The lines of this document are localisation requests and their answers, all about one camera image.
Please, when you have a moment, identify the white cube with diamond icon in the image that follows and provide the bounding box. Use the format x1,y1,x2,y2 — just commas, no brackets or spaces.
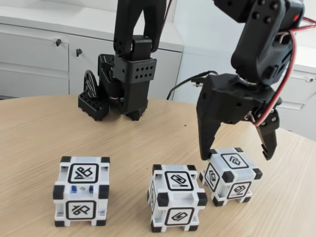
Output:
198,147,263,207

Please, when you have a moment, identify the white cube with link icon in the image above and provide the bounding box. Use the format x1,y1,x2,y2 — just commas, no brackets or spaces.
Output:
147,163,208,233

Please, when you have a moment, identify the white drawer cabinet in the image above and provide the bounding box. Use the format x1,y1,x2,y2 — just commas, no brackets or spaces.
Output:
276,44,316,143

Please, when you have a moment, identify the black clamp hand wheel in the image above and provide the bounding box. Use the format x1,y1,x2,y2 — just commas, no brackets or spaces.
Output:
83,70,100,99

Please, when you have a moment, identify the white cube with blue clips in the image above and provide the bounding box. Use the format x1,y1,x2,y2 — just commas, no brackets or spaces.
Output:
53,156,111,228

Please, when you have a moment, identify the white low cabinet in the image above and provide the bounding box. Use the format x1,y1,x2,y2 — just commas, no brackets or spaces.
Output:
0,3,185,102

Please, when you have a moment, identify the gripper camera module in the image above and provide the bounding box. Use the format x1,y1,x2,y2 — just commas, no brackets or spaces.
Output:
191,75,206,89

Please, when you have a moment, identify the black camera cable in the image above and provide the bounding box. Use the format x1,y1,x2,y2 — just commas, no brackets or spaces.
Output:
166,70,219,101

